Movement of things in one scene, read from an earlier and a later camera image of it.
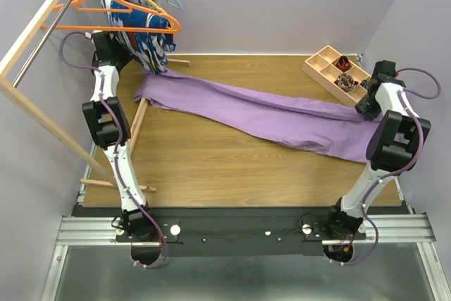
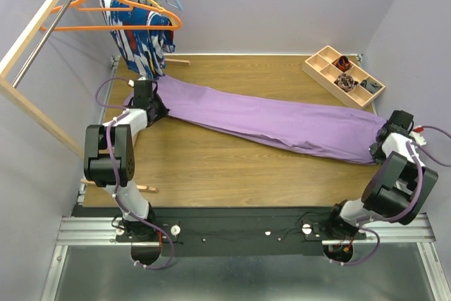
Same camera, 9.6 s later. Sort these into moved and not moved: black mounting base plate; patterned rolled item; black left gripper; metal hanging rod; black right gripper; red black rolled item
Moved: black right gripper; black left gripper
Not moved: patterned rolled item; black mounting base plate; metal hanging rod; red black rolled item
